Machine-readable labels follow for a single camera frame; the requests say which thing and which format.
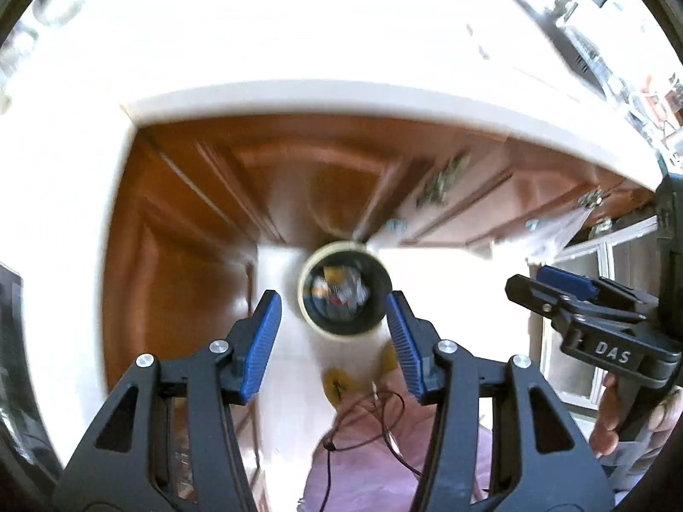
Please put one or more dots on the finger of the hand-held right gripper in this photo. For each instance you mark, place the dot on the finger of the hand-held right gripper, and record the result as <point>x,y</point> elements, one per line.
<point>568,281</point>
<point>539,294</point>

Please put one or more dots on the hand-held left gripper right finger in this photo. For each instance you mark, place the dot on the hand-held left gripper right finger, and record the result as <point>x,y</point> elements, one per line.
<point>405,341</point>

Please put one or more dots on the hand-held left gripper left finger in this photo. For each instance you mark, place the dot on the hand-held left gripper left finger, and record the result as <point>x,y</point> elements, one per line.
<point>261,341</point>

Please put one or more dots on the beige round waste bin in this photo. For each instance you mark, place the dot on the beige round waste bin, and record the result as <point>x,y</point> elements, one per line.
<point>315,325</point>

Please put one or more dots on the person's right hand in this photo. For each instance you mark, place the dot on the person's right hand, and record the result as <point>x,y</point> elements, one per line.
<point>603,426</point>

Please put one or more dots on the yellow slipper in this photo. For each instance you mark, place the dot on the yellow slipper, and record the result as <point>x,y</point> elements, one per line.
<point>388,360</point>
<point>339,384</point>

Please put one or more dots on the white framed glass door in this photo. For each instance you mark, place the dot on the white framed glass door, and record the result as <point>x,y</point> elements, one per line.
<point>603,248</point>

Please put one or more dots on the wooden cabinet door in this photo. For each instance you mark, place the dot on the wooden cabinet door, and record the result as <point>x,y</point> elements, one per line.
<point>171,256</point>
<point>507,197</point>
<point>299,181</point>

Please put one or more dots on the person's pink trousers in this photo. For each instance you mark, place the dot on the person's pink trousers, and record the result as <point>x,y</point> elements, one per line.
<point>363,469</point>

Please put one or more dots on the pink appliance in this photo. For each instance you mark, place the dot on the pink appliance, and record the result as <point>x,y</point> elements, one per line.
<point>659,96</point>

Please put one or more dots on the black stove top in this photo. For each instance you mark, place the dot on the black stove top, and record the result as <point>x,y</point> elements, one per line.
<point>10,330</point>

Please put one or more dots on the steel faucet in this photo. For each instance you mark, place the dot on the steel faucet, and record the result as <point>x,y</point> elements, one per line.
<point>568,5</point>

